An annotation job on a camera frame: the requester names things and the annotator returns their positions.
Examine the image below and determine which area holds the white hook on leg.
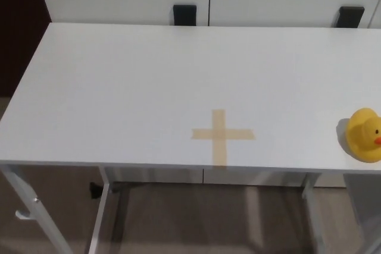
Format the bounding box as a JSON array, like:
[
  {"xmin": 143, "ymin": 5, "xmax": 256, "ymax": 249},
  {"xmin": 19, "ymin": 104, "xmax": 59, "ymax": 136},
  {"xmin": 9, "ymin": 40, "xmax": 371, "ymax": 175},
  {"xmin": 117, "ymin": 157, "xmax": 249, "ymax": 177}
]
[{"xmin": 15, "ymin": 208, "xmax": 37, "ymax": 222}]

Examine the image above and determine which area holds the yellow rubber duck toy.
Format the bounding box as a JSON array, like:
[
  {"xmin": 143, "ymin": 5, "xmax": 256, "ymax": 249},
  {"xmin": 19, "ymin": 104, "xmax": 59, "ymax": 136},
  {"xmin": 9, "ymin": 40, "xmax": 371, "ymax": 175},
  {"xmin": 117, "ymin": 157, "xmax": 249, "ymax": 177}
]
[{"xmin": 337, "ymin": 108, "xmax": 381, "ymax": 164}]

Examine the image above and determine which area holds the black floor foot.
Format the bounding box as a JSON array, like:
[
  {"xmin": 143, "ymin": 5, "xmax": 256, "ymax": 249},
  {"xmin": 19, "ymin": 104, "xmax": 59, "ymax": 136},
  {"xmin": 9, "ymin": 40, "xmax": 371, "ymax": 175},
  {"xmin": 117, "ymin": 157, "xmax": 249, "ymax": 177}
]
[{"xmin": 89, "ymin": 180, "xmax": 104, "ymax": 200}]

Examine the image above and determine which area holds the white desk leg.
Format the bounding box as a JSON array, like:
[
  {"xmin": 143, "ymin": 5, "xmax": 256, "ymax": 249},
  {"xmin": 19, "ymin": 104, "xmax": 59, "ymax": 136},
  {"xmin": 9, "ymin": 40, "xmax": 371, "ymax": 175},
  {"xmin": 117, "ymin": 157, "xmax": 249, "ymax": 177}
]
[
  {"xmin": 88, "ymin": 165, "xmax": 116, "ymax": 254},
  {"xmin": 0, "ymin": 164, "xmax": 74, "ymax": 254}
]

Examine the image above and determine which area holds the short beige tape strip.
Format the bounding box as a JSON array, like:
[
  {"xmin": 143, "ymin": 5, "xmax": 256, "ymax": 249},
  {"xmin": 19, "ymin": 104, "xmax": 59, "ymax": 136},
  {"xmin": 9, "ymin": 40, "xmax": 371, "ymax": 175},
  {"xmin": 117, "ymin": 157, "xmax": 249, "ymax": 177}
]
[{"xmin": 190, "ymin": 128, "xmax": 257, "ymax": 142}]

